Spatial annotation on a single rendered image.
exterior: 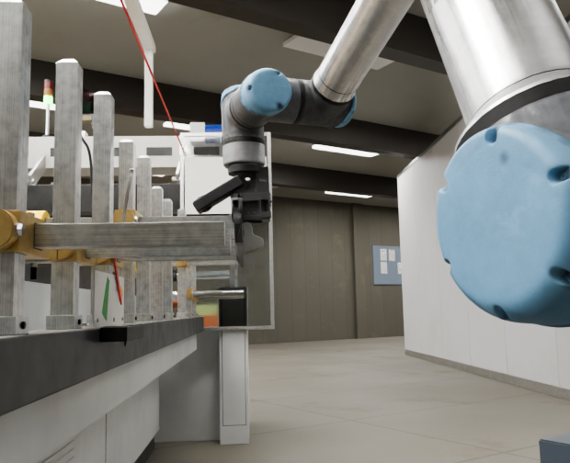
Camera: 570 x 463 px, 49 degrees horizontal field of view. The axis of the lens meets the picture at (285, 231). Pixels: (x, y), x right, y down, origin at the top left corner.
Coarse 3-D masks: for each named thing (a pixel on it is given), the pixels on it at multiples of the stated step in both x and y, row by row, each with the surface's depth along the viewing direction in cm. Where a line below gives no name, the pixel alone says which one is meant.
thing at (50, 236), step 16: (48, 224) 80; (64, 224) 80; (80, 224) 80; (96, 224) 80; (112, 224) 80; (128, 224) 80; (144, 224) 80; (160, 224) 80; (176, 224) 80; (192, 224) 81; (208, 224) 81; (224, 224) 81; (48, 240) 79; (64, 240) 79; (80, 240) 80; (96, 240) 80; (112, 240) 80; (128, 240) 80; (144, 240) 80; (160, 240) 80; (176, 240) 80; (192, 240) 80; (208, 240) 80; (224, 240) 81
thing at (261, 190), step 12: (228, 168) 133; (240, 168) 131; (252, 168) 131; (264, 168) 133; (252, 180) 133; (264, 180) 132; (240, 192) 132; (252, 192) 132; (264, 192) 132; (240, 204) 130; (252, 204) 131; (264, 204) 131; (252, 216) 131; (264, 216) 130
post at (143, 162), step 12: (144, 156) 179; (144, 168) 178; (144, 180) 177; (144, 192) 177; (144, 204) 177; (144, 216) 176; (144, 264) 174; (144, 276) 174; (144, 288) 174; (144, 300) 173; (144, 312) 173
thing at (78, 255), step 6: (54, 252) 97; (60, 252) 97; (66, 252) 97; (72, 252) 97; (78, 252) 100; (84, 252) 103; (54, 258) 97; (60, 258) 97; (66, 258) 98; (72, 258) 99; (78, 258) 100; (84, 258) 103; (90, 258) 107; (84, 264) 106; (90, 264) 107
